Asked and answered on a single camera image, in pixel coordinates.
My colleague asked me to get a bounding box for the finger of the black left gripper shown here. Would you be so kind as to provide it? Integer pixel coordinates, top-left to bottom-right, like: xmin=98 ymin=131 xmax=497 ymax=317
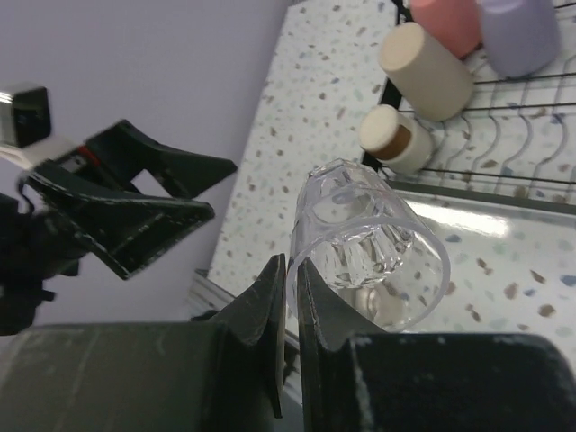
xmin=85 ymin=120 xmax=237 ymax=198

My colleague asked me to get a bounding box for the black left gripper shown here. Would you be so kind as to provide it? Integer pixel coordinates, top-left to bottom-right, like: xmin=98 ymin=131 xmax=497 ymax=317
xmin=1 ymin=166 xmax=214 ymax=336

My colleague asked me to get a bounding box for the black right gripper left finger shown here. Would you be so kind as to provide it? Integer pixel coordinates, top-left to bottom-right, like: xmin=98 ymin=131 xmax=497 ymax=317
xmin=0 ymin=252 xmax=288 ymax=432

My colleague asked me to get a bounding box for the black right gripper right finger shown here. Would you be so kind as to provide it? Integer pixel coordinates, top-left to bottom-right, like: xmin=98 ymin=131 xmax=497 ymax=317
xmin=297 ymin=260 xmax=575 ymax=431

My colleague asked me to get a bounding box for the clear glass cup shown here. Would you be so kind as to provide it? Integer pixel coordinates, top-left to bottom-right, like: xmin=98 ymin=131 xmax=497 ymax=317
xmin=286 ymin=159 xmax=451 ymax=332

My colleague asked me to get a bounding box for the steel cup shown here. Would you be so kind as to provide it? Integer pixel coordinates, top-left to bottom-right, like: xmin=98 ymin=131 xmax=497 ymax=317
xmin=359 ymin=104 xmax=434 ymax=175

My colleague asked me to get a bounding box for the beige plastic cup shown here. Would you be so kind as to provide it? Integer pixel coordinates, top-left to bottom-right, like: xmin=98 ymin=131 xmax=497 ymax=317
xmin=378 ymin=22 xmax=474 ymax=122

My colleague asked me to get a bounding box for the pink plastic cup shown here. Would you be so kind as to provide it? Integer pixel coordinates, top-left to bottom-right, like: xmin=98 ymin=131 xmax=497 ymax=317
xmin=409 ymin=0 xmax=482 ymax=59

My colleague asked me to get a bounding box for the lilac plastic cup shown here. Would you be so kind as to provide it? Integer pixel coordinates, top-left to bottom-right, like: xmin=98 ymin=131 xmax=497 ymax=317
xmin=477 ymin=0 xmax=561 ymax=78

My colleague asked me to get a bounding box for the aluminium front mounting rail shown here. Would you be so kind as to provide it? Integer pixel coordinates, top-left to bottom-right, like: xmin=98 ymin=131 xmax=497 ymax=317
xmin=193 ymin=256 xmax=302 ymax=403

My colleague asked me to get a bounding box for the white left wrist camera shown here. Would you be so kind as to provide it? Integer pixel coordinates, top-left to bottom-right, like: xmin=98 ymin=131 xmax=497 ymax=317
xmin=1 ymin=82 xmax=77 ymax=169

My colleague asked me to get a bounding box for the black wire dish rack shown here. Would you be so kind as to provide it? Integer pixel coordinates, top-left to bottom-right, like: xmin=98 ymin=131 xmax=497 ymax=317
xmin=362 ymin=1 xmax=575 ymax=213

